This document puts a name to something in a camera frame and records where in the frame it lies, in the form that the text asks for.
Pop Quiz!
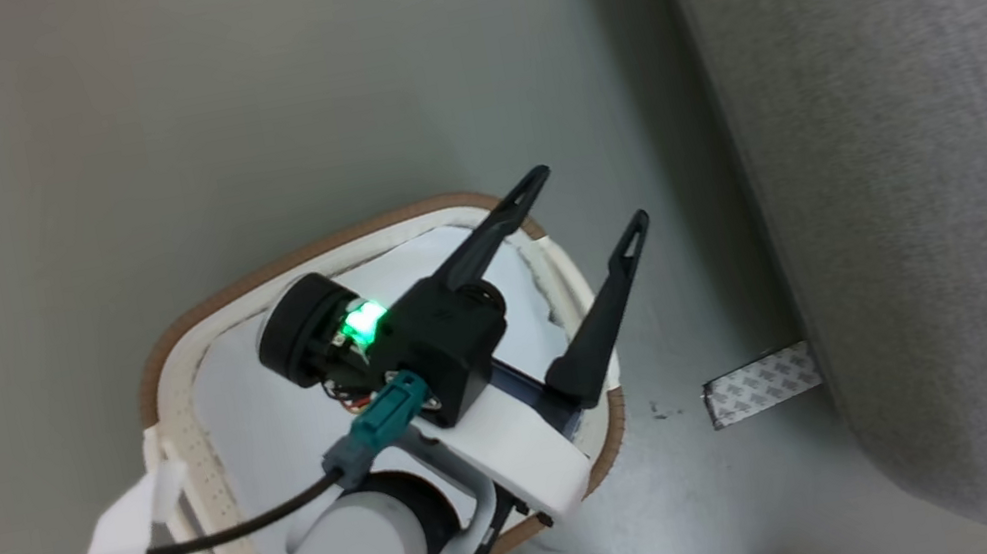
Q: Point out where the white laundry basket brown rim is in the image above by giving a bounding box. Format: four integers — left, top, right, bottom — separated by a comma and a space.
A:
111, 168, 649, 554

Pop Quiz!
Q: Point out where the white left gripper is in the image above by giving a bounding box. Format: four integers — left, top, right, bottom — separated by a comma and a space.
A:
356, 148, 700, 548

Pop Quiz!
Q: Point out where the white tape flag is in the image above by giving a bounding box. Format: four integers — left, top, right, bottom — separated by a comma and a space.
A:
66, 461, 198, 554

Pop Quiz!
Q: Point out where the teal cable connector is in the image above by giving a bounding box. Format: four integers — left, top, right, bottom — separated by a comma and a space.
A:
310, 367, 443, 492

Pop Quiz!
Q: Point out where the grey fabric sofa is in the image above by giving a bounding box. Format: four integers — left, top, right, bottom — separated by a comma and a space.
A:
658, 0, 987, 554

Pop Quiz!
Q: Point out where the grey printed tape strip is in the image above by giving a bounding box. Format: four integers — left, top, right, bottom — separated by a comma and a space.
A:
697, 339, 829, 433

